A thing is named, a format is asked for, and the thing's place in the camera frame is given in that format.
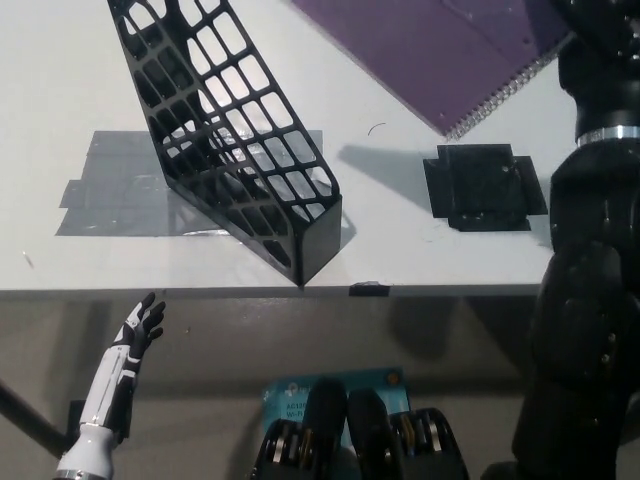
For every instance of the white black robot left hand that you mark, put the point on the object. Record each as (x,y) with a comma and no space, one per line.
(112,385)

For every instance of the purple spiral notebook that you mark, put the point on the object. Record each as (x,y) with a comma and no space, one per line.
(425,50)

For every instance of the black lattice magazine stand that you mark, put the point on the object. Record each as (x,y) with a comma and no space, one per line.
(320,240)

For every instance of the black table leg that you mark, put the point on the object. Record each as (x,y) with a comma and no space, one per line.
(25,417)

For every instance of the grey tape patch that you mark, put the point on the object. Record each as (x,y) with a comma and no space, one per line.
(110,190)

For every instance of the small black tape piece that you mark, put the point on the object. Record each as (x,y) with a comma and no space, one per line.
(370,289)

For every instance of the black square tape patch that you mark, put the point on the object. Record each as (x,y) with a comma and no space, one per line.
(475,185)

